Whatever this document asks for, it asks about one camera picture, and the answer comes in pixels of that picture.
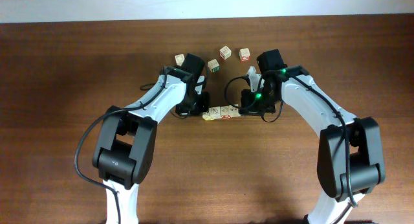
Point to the wooden block green side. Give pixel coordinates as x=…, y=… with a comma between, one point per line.
x=213, y=66

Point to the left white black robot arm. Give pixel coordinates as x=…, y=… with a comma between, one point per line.
x=126, y=143

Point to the wooden block red top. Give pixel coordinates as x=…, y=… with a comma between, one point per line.
x=225, y=52

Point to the wooden block red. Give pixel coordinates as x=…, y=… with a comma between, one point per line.
x=225, y=52
x=244, y=54
x=225, y=112

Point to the wooden block plain leaf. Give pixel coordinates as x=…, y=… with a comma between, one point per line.
x=215, y=112

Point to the wooden block plain upper-left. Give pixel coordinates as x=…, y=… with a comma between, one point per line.
x=179, y=59

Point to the wooden block blue five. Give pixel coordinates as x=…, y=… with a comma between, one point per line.
x=234, y=111

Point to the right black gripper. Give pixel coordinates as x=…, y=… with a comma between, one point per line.
x=245, y=94

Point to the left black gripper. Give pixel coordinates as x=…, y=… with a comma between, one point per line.
x=183, y=111

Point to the wooden block yellow side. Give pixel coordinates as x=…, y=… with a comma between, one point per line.
x=207, y=116

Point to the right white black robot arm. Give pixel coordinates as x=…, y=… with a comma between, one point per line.
x=350, y=154

